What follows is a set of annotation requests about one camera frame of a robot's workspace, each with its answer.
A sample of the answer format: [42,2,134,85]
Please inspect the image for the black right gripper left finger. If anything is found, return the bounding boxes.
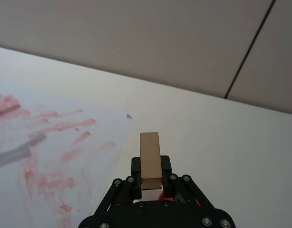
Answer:
[93,156,142,214]

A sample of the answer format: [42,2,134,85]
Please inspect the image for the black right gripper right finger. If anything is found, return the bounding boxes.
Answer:
[160,155,216,209]

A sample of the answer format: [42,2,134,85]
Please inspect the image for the plain wooden block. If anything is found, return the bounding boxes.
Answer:
[139,132,163,190]

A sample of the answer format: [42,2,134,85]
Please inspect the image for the white board with red marks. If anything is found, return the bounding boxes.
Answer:
[0,79,135,228]

